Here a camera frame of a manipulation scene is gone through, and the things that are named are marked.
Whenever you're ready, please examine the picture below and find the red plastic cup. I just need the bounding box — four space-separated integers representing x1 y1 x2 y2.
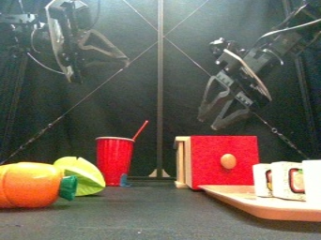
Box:
94 136 137 188

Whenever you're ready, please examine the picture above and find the toy sushi roll yellow filling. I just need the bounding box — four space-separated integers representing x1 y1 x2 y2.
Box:
250 162 274 199

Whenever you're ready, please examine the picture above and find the green toy lime wedge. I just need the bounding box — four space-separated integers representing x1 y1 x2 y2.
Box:
52 156 109 198

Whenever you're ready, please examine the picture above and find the small blue toy piece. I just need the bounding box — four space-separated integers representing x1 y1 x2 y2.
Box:
119 173 131 188

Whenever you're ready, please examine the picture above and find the orange toy carrot green stem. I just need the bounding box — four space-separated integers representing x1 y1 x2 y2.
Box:
0 161 79 210

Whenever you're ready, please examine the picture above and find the diagonal steel brace wire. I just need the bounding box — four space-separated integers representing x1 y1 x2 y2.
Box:
0 0 212 165
121 0 312 161

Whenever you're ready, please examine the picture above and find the light wooden plate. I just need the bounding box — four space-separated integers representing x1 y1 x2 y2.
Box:
197 184 321 223

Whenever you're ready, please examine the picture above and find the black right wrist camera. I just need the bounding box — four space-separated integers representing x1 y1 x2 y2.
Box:
209 37 241 65

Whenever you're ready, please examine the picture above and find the white cable on left arm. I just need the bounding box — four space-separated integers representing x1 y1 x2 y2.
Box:
26 27 68 76

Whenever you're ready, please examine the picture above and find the vertical metal frame pole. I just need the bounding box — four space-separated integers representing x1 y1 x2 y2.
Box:
149 0 173 179

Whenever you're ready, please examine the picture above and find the toy sushi roll red filling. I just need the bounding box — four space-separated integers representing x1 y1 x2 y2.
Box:
270 160 308 202

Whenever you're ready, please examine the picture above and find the grey cable on right arm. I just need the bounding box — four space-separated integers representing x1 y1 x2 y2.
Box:
254 18 321 43

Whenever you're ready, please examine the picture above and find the red drinking straw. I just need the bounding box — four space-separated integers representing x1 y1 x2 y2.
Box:
131 119 151 142

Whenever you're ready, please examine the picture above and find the white toy sushi piece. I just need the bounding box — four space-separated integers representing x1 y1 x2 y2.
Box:
301 159 321 211

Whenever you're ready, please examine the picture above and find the red wooden drawer box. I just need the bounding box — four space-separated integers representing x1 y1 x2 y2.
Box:
173 135 261 191

